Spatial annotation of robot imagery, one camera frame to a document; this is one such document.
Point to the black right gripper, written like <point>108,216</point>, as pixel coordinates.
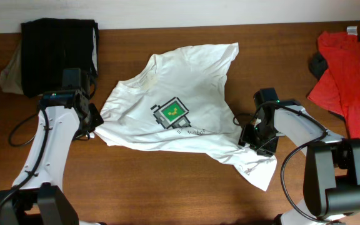
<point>265,150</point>

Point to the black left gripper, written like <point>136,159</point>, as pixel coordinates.
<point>97,120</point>

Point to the white t-shirt with robot print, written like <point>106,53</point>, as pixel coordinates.
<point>177,104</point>

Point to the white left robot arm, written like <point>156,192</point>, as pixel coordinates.
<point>65,115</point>

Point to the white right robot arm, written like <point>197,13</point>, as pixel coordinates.
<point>331,187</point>

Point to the black folded garment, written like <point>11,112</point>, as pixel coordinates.
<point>49,46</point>

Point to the beige folded garment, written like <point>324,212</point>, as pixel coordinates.
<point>10,76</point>

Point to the dark garment under red shirt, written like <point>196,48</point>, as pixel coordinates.
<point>317,65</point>

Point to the red t-shirt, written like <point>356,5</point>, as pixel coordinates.
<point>338,89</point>

